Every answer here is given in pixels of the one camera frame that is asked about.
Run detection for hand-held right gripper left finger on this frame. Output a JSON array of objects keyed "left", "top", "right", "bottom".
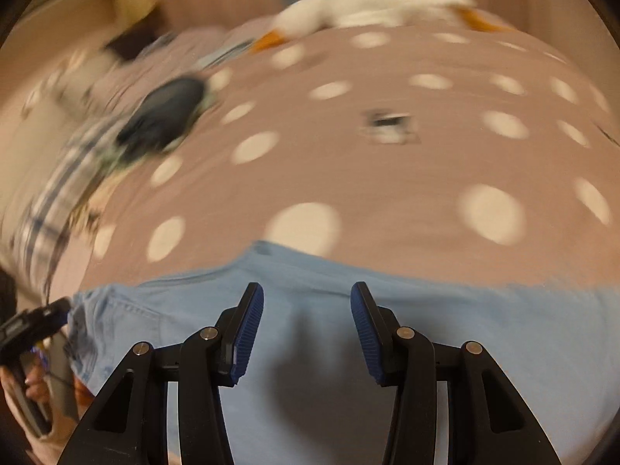
[{"left": 57, "top": 282, "right": 265, "bottom": 465}]

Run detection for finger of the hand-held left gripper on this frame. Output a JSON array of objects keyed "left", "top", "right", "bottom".
[{"left": 33, "top": 298, "right": 73, "bottom": 333}]

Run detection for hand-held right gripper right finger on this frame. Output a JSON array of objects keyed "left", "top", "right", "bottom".
[{"left": 350, "top": 281, "right": 563, "bottom": 465}]

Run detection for light blue denim pants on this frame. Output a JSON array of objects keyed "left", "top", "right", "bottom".
[{"left": 68, "top": 239, "right": 620, "bottom": 465}]

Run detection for person's left hand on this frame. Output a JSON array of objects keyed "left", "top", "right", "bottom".
[{"left": 0, "top": 367, "right": 79, "bottom": 457}]

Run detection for plaid pillow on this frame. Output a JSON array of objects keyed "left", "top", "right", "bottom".
[{"left": 10, "top": 121, "right": 127, "bottom": 296}]

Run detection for polka dot blanket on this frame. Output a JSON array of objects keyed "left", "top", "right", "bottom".
[{"left": 48, "top": 24, "right": 620, "bottom": 296}]

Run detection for dark folded jeans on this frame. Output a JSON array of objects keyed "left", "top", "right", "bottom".
[{"left": 116, "top": 76, "right": 207, "bottom": 160}]

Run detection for beige pillow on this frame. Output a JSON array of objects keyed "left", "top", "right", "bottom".
[{"left": 29, "top": 48, "right": 122, "bottom": 117}]

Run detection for white goose plush toy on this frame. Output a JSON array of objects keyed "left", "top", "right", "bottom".
[{"left": 249, "top": 0, "right": 509, "bottom": 54}]

